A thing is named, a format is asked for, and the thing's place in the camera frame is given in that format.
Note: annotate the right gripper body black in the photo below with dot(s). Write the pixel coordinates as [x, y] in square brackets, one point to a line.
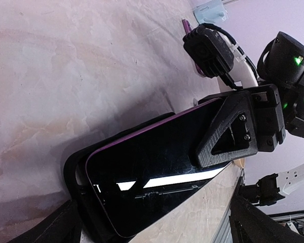
[268, 116]

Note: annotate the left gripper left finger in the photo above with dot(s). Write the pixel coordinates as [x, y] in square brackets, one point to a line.
[63, 225]

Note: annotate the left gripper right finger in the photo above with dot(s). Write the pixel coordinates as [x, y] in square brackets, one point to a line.
[249, 224]

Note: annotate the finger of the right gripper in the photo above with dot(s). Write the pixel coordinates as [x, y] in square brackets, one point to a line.
[232, 133]

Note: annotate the purple-edged phone screen up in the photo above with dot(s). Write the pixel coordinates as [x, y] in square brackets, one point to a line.
[141, 177]

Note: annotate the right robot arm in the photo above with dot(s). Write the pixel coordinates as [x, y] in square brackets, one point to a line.
[281, 64]

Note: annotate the purple phone back up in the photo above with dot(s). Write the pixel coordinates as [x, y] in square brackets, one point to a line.
[187, 29]

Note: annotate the light blue mug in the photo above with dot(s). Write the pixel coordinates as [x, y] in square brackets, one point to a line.
[210, 12]

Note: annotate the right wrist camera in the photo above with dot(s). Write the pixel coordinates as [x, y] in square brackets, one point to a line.
[219, 55]

